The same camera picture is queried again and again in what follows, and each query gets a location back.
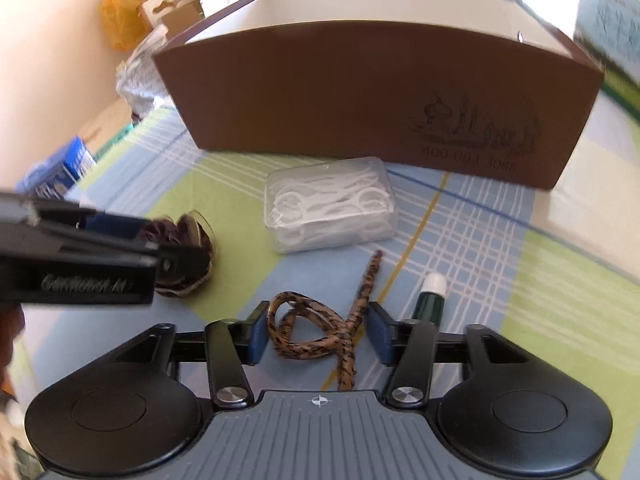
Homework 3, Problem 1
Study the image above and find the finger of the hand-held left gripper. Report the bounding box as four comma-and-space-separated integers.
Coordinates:
40, 227, 211, 286
31, 200, 151, 241

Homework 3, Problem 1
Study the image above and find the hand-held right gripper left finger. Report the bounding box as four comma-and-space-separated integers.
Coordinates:
107, 301, 271, 409

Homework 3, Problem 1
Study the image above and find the cardboard box with hang hole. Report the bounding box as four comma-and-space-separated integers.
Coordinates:
140, 0, 202, 36

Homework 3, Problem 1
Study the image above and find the leopard print hair band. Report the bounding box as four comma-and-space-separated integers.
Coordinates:
267, 250, 385, 393

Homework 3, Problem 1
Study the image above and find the purple velvet scrunchie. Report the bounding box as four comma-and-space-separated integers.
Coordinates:
142, 215, 216, 298

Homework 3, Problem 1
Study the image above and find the brown cardboard box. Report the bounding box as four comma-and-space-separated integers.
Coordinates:
151, 0, 606, 192

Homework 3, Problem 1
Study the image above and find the clear floss pick box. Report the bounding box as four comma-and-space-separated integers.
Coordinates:
264, 157, 399, 254

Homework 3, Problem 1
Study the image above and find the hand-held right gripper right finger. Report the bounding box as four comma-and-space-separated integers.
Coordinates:
365, 301, 531, 409

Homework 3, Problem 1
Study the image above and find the yellow plastic bag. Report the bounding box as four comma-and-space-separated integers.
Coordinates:
101, 0, 163, 52

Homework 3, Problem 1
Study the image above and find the dark green small bottle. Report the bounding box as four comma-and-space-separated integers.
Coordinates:
411, 273, 447, 328

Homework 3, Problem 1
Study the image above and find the milk carton box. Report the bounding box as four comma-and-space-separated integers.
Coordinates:
572, 0, 640, 116

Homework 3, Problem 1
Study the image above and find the plaid tablecloth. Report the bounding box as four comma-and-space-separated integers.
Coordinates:
0, 75, 640, 480

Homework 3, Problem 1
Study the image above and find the blue and white box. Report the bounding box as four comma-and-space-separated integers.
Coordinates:
17, 135, 98, 201

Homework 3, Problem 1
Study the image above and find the white plastic bag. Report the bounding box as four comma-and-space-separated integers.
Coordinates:
116, 25, 171, 116

